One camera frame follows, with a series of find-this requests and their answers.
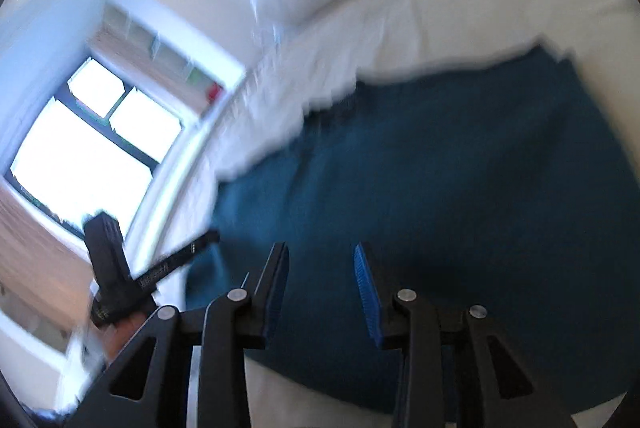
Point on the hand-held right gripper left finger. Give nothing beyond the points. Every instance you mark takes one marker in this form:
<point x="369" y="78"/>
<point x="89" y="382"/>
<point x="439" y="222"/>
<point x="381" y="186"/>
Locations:
<point x="276" y="290"/>

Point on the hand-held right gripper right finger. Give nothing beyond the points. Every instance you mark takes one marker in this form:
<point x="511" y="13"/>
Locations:
<point x="367" y="293"/>

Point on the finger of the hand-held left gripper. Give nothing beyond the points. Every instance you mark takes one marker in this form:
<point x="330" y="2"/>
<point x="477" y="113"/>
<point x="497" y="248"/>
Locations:
<point x="175" y="258"/>

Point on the dark green sweater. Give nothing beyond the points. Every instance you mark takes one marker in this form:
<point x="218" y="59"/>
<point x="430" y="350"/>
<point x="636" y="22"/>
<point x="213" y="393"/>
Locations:
<point x="440" y="208"/>

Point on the person's left hand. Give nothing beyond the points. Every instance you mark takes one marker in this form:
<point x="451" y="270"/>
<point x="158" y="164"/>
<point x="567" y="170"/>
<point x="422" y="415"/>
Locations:
<point x="129" y="330"/>

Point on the black framed window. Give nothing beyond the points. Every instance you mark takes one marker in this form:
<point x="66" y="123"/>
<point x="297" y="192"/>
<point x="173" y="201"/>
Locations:
<point x="95" y="148"/>

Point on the red box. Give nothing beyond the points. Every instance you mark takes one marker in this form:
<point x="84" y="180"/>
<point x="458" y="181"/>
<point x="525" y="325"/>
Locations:
<point x="214" y="92"/>

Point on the green container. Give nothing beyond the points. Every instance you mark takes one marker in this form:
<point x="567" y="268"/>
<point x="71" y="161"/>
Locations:
<point x="197" y="77"/>

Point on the beige bed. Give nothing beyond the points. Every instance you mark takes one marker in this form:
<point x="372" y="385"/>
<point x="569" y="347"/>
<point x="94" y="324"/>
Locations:
<point x="450" y="8"/>

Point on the white wall shelf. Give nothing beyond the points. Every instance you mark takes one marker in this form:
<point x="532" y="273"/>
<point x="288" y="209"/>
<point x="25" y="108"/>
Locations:
<point x="160" y="53"/>

